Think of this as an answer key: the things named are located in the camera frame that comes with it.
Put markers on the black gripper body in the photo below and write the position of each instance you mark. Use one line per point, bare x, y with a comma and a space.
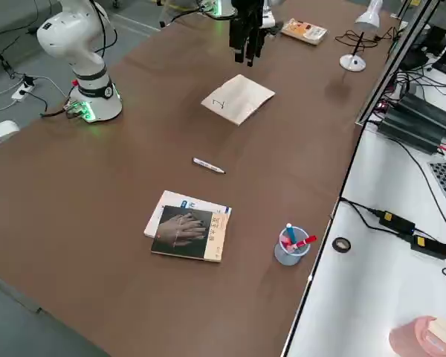
247, 11

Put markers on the white lined notebook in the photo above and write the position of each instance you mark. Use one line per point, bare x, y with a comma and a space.
241, 96

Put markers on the white blue-label marker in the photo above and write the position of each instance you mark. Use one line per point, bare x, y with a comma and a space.
204, 163

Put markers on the blue marker with white end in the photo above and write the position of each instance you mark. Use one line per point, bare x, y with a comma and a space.
290, 232

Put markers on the red marker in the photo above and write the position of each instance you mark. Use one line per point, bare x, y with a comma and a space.
306, 241

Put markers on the colourful orange yellow book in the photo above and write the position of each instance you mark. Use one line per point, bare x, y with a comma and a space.
304, 30

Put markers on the white desk lamp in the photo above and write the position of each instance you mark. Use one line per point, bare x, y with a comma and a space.
369, 15

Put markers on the white blue book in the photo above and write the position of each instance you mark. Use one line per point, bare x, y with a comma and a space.
171, 199

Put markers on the black power supply unit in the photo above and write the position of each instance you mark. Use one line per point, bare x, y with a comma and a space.
416, 119

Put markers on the dark book with hands cover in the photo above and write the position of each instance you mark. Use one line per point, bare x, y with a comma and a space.
182, 232

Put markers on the black tape roll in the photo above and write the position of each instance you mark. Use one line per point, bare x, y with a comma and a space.
333, 244

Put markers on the white floor power strip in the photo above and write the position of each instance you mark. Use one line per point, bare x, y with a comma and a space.
22, 93

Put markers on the black power adapter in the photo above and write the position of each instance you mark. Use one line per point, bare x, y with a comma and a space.
395, 222
429, 246

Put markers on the white yellow box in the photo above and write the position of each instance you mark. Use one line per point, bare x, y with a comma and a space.
0, 134

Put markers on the pink container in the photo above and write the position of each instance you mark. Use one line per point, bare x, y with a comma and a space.
405, 338

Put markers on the aluminium frame post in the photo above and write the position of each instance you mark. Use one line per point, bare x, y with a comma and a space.
390, 67

